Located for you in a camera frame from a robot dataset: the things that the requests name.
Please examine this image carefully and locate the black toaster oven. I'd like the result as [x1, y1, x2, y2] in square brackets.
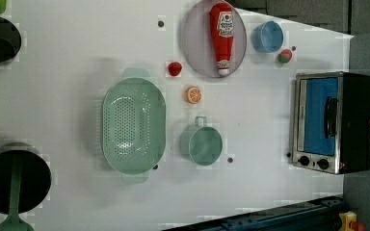
[291, 72, 370, 174]

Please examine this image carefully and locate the orange slice toy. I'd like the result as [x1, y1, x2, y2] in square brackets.
[184, 86, 202, 104]

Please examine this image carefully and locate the small red strawberry toy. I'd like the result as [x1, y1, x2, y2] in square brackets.
[168, 62, 182, 76]

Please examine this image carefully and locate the green oval colander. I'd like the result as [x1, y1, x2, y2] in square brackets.
[101, 67, 166, 185]

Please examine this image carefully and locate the grey round plate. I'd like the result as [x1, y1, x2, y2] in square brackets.
[181, 0, 247, 78]

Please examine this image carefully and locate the red ketchup bottle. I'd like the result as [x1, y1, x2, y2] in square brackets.
[209, 2, 234, 76]

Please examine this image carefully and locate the blue bowl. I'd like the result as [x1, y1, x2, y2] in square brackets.
[251, 21, 284, 53]

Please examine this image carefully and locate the large red strawberry toy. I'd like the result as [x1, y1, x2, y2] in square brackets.
[277, 49, 293, 64]

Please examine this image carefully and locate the green spatula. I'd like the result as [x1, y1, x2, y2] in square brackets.
[0, 157, 34, 231]

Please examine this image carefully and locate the green cup with handle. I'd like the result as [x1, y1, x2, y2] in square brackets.
[179, 116, 223, 166]

